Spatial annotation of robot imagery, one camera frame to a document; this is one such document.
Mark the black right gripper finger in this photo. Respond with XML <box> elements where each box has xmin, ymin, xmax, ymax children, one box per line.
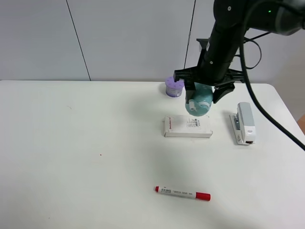
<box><xmin>213</xmin><ymin>83</ymin><xmax>235</xmax><ymax>104</ymax></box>

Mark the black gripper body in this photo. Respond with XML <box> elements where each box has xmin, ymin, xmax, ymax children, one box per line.
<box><xmin>173</xmin><ymin>39</ymin><xmax>244</xmax><ymax>86</ymax></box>

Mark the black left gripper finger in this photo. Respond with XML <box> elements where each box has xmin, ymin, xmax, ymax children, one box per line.
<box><xmin>184</xmin><ymin>81</ymin><xmax>196</xmax><ymax>104</ymax></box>

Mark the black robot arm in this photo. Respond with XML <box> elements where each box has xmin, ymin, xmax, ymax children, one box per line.
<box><xmin>173</xmin><ymin>0</ymin><xmax>305</xmax><ymax>103</ymax></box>

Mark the white grey stapler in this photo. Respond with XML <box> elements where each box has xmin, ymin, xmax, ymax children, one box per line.
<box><xmin>229</xmin><ymin>102</ymin><xmax>256</xmax><ymax>145</ymax></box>

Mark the purple lidded round container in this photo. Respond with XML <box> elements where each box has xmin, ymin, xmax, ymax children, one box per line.
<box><xmin>165</xmin><ymin>76</ymin><xmax>184</xmax><ymax>98</ymax></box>

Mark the white rectangular cardboard box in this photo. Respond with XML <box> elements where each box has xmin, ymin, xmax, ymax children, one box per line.
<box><xmin>163</xmin><ymin>115</ymin><xmax>213</xmax><ymax>138</ymax></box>

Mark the red white marker pen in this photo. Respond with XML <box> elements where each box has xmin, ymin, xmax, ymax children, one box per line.
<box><xmin>154</xmin><ymin>186</ymin><xmax>211</xmax><ymax>201</ymax></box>

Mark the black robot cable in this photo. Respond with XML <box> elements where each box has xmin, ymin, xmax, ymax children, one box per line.
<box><xmin>239</xmin><ymin>0</ymin><xmax>305</xmax><ymax>152</ymax></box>

